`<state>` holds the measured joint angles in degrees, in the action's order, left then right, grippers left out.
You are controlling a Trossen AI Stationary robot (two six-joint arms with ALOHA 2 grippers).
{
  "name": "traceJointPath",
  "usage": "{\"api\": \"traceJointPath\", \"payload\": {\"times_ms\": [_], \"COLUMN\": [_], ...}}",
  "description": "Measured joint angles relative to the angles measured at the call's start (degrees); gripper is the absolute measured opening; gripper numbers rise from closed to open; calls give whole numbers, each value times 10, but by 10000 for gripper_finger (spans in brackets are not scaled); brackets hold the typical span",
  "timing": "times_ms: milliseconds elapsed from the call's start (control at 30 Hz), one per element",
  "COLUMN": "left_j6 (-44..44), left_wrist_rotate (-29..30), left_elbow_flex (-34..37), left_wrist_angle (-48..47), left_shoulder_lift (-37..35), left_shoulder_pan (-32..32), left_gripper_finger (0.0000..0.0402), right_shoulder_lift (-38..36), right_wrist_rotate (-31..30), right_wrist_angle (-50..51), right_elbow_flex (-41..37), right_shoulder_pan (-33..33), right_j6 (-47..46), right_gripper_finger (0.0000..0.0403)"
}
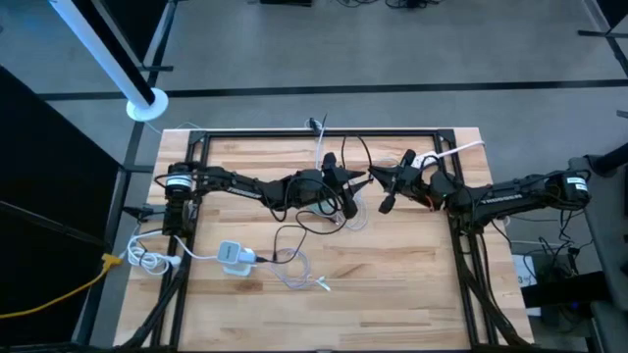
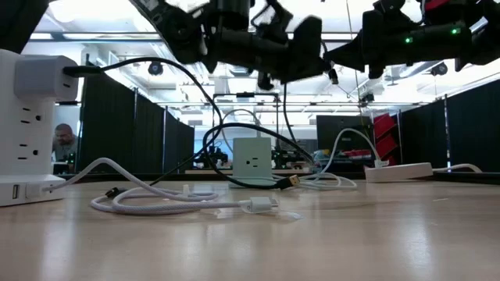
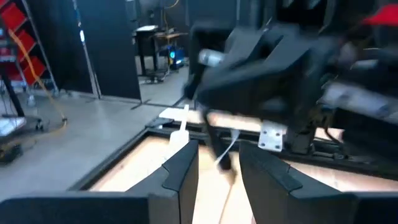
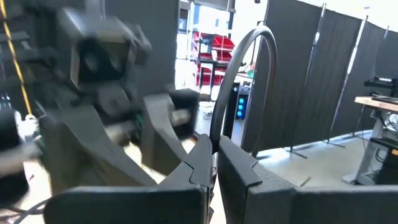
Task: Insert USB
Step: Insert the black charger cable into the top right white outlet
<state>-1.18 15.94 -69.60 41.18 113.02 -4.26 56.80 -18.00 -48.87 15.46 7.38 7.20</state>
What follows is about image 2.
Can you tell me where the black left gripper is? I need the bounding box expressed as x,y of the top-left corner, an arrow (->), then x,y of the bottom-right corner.
202,0 -> 326,84

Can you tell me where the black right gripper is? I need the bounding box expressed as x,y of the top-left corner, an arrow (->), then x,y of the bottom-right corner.
324,0 -> 474,80

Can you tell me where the mint green cube outlet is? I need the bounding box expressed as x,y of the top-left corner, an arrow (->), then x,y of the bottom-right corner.
231,136 -> 274,189

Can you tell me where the thin white USB cable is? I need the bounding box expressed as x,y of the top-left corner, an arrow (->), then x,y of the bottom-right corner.
273,127 -> 391,193

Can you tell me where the long black USB cable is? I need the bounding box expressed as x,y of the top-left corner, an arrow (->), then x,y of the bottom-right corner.
201,122 -> 316,191

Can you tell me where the thick white braided USB cable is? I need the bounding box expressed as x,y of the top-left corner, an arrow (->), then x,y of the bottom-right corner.
25,157 -> 280,216

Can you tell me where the short black USB cable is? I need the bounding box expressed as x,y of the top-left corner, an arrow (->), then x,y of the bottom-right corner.
62,56 -> 226,199

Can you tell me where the red plastic bin rack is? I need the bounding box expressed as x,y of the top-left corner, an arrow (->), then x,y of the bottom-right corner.
372,112 -> 400,167

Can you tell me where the black monitor screen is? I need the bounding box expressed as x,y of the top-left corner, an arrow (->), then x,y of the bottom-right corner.
315,114 -> 373,152

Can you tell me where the black round hanging fixture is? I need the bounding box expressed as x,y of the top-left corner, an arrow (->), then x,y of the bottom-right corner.
147,60 -> 165,77
430,61 -> 449,77

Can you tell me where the black curtain partition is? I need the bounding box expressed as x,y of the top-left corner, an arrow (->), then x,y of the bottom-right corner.
400,77 -> 500,173
77,73 -> 195,176

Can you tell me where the person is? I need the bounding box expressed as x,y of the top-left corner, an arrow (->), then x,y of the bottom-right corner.
52,123 -> 80,164

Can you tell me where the cube outlet white cord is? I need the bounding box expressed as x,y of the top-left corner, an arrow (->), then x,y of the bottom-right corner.
221,108 -> 262,154

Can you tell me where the flat power strip white cord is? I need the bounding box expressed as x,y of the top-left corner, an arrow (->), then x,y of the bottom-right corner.
431,162 -> 484,175

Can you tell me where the white USB wall charger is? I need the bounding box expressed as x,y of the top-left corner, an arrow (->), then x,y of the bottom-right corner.
14,54 -> 80,102

